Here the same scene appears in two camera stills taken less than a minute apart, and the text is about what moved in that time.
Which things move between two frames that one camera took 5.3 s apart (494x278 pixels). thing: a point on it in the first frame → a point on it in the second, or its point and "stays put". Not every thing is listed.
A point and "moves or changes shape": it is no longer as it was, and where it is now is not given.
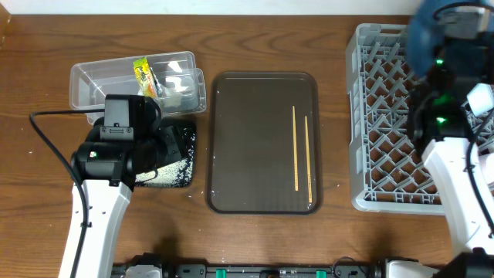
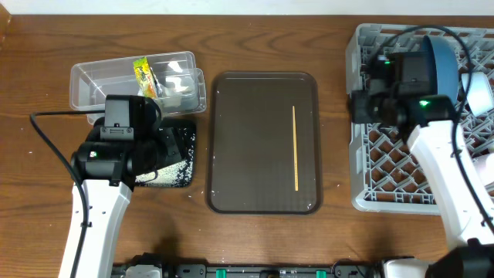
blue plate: x=426 y=35 moves or changes shape
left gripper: x=174 y=154 stays put
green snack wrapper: x=145 y=77 stays put
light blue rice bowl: x=481 y=99 stays put
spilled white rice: x=179 y=174 stays put
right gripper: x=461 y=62 → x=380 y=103
